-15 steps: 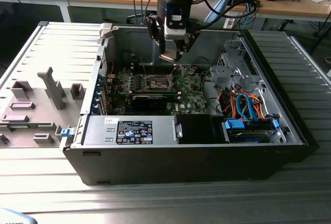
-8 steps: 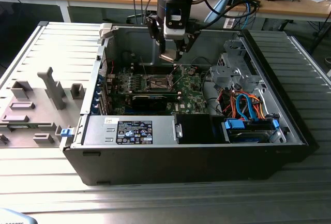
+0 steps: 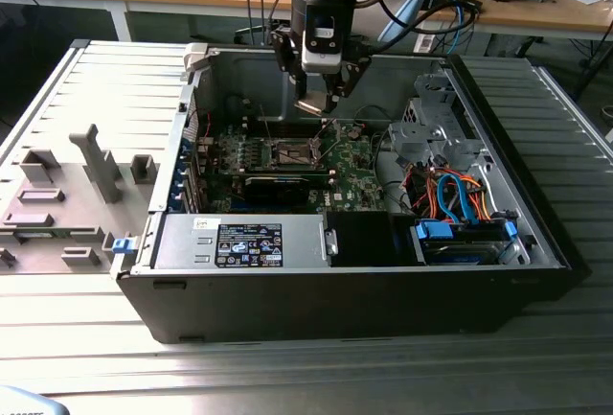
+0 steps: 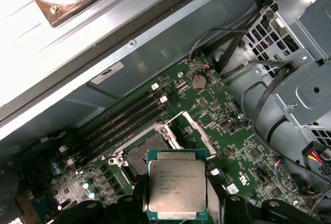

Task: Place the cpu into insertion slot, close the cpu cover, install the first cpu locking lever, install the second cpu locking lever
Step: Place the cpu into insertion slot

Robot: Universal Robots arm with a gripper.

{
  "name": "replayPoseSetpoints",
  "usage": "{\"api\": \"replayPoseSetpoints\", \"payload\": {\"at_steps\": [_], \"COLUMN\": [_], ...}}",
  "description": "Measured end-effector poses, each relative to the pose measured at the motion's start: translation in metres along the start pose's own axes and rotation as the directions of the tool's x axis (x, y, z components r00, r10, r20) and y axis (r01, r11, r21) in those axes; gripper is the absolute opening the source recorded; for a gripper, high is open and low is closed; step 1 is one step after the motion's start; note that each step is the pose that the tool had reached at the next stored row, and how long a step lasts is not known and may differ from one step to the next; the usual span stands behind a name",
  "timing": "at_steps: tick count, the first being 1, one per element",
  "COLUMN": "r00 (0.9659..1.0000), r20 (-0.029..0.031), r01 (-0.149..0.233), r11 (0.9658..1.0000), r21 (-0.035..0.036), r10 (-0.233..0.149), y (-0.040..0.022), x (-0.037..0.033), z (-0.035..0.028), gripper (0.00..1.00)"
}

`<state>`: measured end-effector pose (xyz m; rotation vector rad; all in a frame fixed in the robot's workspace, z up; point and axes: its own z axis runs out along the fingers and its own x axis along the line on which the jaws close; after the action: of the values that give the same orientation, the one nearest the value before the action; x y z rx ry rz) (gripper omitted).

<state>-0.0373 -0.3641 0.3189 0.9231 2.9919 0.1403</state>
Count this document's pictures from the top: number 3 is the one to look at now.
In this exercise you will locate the black PC case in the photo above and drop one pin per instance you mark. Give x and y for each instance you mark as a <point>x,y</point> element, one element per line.
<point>335,305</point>

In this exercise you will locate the silver CPU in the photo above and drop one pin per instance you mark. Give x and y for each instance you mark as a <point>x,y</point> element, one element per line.
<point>313,101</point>

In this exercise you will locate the pale case release latch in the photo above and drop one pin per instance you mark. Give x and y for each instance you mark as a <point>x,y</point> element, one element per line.
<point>196,58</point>

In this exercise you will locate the grey power supply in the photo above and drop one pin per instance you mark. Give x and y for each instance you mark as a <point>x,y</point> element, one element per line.
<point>182,242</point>

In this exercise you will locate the pale blue teach pendant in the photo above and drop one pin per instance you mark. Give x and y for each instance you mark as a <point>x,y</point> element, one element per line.
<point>24,403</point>

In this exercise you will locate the grey parts rack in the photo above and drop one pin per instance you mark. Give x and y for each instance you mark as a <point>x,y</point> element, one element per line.
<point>72,194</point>

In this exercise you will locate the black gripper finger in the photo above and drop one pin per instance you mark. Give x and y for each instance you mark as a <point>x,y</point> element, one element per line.
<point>287,51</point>
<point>356,65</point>

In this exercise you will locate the hard disk in blue carrier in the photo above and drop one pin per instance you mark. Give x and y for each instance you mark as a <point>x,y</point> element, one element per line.
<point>460,249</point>

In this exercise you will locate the CPU socket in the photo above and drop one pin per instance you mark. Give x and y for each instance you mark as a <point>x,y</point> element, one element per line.
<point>289,154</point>

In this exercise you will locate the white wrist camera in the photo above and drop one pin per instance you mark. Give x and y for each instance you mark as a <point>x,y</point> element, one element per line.
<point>323,58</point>

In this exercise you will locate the grey metal drive cage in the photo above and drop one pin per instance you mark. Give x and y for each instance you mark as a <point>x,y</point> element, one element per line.
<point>416,134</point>

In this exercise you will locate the green motherboard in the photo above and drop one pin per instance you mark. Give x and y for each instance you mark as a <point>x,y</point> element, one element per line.
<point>356,170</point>

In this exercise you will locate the black RAM slot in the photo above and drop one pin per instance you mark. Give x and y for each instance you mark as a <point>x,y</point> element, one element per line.
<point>256,129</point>
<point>256,125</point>
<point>256,133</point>
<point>256,121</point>

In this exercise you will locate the blue plastic latch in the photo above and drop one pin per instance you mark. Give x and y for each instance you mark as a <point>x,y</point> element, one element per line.
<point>122,246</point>

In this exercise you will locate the black graphics card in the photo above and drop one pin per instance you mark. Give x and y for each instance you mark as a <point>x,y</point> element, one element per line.
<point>275,190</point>

